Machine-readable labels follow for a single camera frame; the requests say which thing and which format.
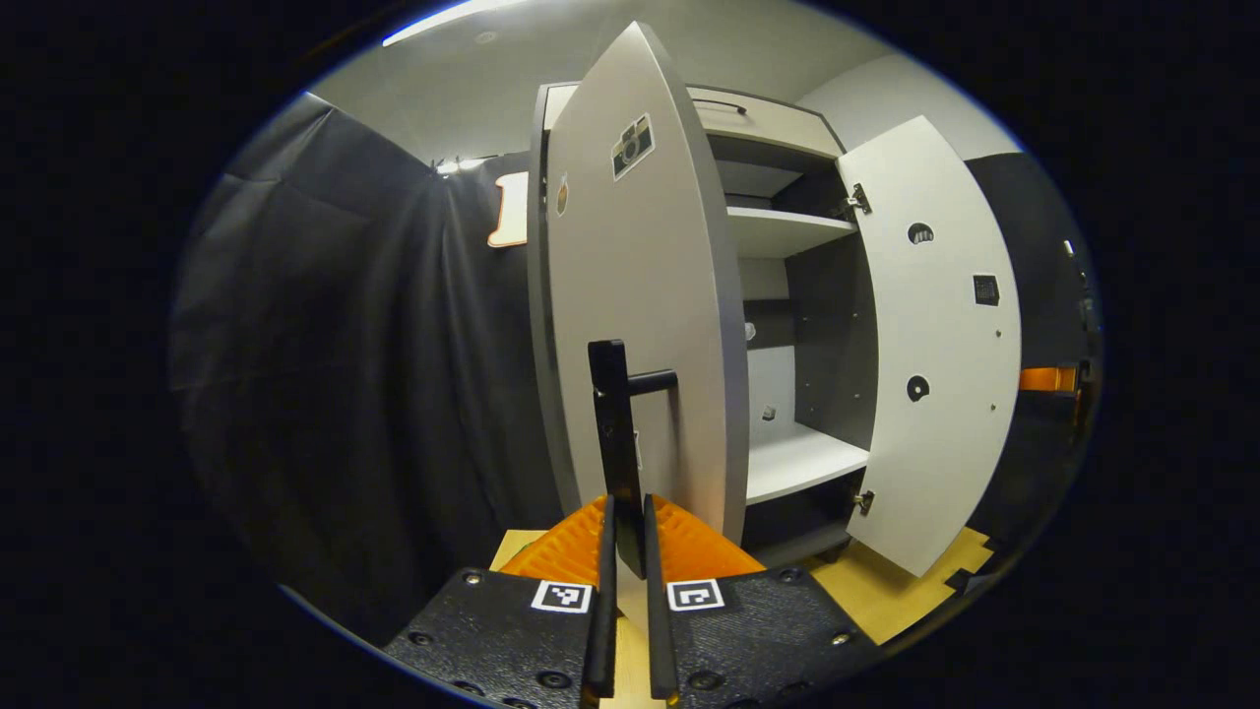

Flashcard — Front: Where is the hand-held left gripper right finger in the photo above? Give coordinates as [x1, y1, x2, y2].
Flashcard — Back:
[645, 495, 887, 706]

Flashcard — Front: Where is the grey double-door shoe cabinet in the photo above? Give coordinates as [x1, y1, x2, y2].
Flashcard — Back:
[532, 82, 879, 570]

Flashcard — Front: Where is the white cabinet drawer front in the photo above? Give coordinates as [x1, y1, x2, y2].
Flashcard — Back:
[544, 84, 846, 161]

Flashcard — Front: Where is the white cabinet door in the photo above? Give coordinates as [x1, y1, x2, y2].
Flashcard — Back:
[837, 116, 1023, 578]
[527, 22, 751, 548]

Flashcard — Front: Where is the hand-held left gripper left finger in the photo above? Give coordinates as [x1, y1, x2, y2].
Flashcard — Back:
[382, 495, 617, 709]

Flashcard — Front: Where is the black door handle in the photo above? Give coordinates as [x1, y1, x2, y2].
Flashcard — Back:
[588, 340, 680, 579]

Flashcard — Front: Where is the black backdrop cloth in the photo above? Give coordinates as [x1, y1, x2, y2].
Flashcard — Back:
[167, 94, 1102, 646]

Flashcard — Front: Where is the white cabinet shelf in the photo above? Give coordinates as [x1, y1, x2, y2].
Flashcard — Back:
[726, 205, 858, 260]
[746, 422, 872, 506]

